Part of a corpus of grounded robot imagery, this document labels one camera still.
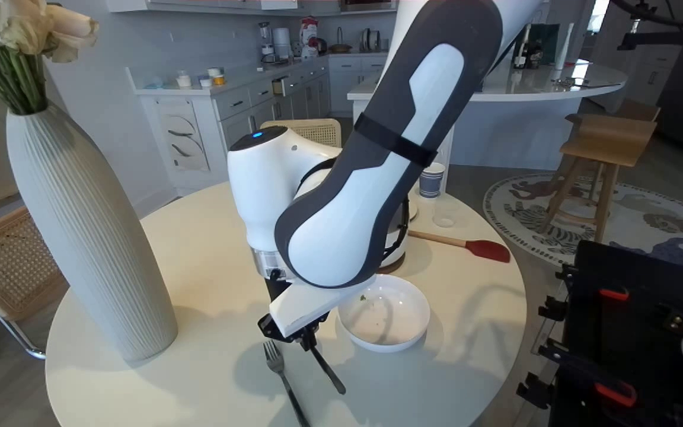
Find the cream flower bouquet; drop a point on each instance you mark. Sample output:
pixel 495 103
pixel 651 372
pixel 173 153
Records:
pixel 16 31

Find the blue and white cup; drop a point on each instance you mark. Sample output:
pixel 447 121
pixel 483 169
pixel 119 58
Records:
pixel 432 183

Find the grey ribbed vase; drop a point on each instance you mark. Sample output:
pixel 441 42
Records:
pixel 81 239

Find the silver spoon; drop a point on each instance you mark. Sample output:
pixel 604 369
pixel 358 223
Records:
pixel 329 372

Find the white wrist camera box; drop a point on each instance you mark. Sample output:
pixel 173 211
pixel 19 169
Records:
pixel 319 305

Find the round patterned rug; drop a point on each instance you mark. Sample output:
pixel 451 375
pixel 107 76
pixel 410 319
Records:
pixel 640 226

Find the wooden bar stool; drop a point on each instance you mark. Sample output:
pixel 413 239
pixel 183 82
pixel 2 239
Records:
pixel 604 139

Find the white bowl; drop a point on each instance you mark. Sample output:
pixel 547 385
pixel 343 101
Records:
pixel 397 322

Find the wicker back chair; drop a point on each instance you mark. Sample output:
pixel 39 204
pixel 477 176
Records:
pixel 9 270
pixel 313 132

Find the silver fork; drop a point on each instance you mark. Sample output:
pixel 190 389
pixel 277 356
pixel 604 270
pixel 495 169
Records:
pixel 282 375

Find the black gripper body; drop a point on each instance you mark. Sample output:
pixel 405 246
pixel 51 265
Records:
pixel 294 335

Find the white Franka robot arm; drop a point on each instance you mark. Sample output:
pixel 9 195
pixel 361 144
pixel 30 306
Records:
pixel 403 103

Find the black perforated side table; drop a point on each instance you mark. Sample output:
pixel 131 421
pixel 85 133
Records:
pixel 651 334

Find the white kitchen counter cabinet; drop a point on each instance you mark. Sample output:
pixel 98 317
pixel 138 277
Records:
pixel 190 133

